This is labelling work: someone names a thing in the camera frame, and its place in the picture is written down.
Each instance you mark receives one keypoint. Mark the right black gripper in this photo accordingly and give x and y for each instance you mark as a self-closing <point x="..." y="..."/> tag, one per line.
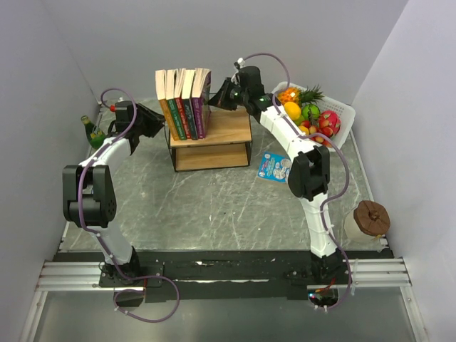
<point x="219" y="100"/>

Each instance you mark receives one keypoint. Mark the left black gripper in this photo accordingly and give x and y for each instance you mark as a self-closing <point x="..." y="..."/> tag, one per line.
<point x="155" y="120"/>

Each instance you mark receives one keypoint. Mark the purple 117-Storey Treehouse book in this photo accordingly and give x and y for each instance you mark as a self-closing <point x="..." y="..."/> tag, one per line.
<point x="200" y="100"/>

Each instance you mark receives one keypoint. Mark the orange Treehouse book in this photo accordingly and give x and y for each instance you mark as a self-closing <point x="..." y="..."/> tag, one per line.
<point x="160" y="88"/>

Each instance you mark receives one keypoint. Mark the red 13-Storey Treehouse book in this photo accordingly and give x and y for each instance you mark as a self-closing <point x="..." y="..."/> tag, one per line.
<point x="179" y="82"/>

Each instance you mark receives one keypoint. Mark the green 104-Storey Treehouse book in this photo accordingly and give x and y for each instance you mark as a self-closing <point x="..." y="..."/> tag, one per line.
<point x="170" y="82"/>

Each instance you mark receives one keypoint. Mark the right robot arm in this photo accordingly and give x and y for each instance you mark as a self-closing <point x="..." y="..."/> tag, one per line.
<point x="309" y="176"/>

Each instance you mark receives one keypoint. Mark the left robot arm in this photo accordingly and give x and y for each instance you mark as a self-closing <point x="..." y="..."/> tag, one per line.
<point x="88" y="193"/>

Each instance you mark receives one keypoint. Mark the green glass bottle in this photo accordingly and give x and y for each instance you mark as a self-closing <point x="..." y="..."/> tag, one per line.
<point x="94" y="134"/>

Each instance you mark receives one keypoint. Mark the small pineapple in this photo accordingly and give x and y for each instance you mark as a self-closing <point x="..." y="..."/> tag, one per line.
<point x="301" y="96"/>

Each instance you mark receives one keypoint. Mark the orange mango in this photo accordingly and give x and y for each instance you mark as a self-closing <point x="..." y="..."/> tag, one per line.
<point x="292" y="109"/>

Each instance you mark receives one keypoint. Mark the blue cartoon book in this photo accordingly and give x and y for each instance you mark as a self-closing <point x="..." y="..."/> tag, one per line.
<point x="274" y="167"/>

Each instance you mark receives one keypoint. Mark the green apple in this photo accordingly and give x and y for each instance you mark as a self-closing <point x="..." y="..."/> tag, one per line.
<point x="310" y="112"/>

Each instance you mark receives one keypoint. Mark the red lychee cluster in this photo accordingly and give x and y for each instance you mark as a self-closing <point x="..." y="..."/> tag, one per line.
<point x="309" y="129"/>

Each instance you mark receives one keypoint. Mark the pink dragon fruit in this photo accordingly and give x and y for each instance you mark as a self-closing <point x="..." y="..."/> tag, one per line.
<point x="329" y="123"/>

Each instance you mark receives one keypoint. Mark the white plastic fruit basket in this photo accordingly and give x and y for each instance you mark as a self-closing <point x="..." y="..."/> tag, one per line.
<point x="345" y="112"/>

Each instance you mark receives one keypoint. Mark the brown round object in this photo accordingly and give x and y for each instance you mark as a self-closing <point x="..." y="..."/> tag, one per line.
<point x="367" y="222"/>

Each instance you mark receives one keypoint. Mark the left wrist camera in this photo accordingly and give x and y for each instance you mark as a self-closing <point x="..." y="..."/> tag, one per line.
<point x="119" y="105"/>

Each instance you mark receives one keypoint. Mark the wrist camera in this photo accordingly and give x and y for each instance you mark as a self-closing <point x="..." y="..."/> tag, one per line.
<point x="119" y="105"/>
<point x="238" y="65"/>

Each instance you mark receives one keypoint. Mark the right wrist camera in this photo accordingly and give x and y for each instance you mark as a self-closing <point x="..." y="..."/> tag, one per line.
<point x="238" y="65"/>

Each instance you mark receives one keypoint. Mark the wood and wire shelf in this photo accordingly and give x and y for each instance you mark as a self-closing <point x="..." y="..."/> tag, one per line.
<point x="227" y="142"/>

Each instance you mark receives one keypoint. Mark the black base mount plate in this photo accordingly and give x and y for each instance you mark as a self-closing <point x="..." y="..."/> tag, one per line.
<point x="232" y="274"/>

